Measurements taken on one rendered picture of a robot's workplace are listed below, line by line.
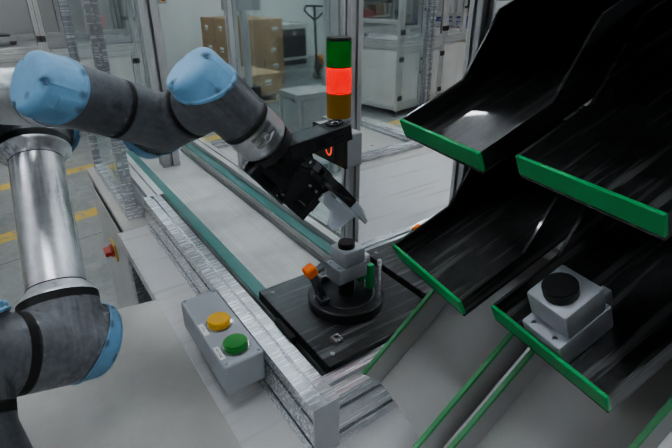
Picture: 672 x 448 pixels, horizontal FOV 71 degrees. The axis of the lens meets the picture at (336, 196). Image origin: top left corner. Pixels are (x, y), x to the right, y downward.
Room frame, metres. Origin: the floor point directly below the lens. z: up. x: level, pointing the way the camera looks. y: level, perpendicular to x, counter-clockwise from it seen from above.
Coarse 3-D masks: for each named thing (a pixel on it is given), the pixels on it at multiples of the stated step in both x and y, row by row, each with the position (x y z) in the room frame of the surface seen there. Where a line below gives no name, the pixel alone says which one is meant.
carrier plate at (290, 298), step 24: (288, 288) 0.76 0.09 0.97; (384, 288) 0.76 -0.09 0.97; (288, 312) 0.68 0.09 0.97; (312, 312) 0.68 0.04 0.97; (384, 312) 0.68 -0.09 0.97; (408, 312) 0.68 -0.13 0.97; (312, 336) 0.62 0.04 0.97; (360, 336) 0.62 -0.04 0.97; (384, 336) 0.62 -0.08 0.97; (336, 360) 0.57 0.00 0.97
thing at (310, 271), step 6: (312, 264) 0.68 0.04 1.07; (318, 264) 0.69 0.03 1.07; (306, 270) 0.67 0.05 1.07; (312, 270) 0.67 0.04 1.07; (318, 270) 0.68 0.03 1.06; (306, 276) 0.67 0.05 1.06; (312, 276) 0.67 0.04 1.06; (312, 282) 0.67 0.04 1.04; (318, 282) 0.68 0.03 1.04; (318, 288) 0.68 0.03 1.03; (318, 294) 0.68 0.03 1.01; (324, 294) 0.68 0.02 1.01
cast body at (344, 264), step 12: (348, 240) 0.72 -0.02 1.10; (336, 252) 0.71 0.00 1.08; (348, 252) 0.70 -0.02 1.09; (360, 252) 0.71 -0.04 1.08; (336, 264) 0.71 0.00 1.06; (348, 264) 0.69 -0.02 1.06; (360, 264) 0.71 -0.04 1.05; (336, 276) 0.69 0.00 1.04; (348, 276) 0.69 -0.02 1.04; (360, 276) 0.71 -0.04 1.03
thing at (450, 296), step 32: (512, 160) 0.58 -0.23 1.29; (480, 192) 0.56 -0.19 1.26; (512, 192) 0.56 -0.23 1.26; (544, 192) 0.53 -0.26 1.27; (448, 224) 0.54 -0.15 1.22; (480, 224) 0.52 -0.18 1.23; (512, 224) 0.50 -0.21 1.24; (544, 224) 0.44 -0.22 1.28; (416, 256) 0.50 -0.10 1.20; (448, 256) 0.48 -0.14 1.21; (480, 256) 0.47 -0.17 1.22; (512, 256) 0.45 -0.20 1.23; (448, 288) 0.44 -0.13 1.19; (480, 288) 0.41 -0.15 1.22
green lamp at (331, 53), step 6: (330, 42) 0.92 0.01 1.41; (336, 42) 0.92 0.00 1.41; (342, 42) 0.92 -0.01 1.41; (348, 42) 0.92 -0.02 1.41; (330, 48) 0.92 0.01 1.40; (336, 48) 0.92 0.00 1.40; (342, 48) 0.92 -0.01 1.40; (348, 48) 0.92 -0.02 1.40; (330, 54) 0.92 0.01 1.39; (336, 54) 0.92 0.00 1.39; (342, 54) 0.92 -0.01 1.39; (348, 54) 0.93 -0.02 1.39; (330, 60) 0.92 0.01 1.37; (336, 60) 0.92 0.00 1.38; (342, 60) 0.92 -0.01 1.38; (348, 60) 0.93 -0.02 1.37; (330, 66) 0.92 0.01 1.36; (336, 66) 0.92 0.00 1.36; (342, 66) 0.92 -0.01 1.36; (348, 66) 0.93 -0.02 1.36
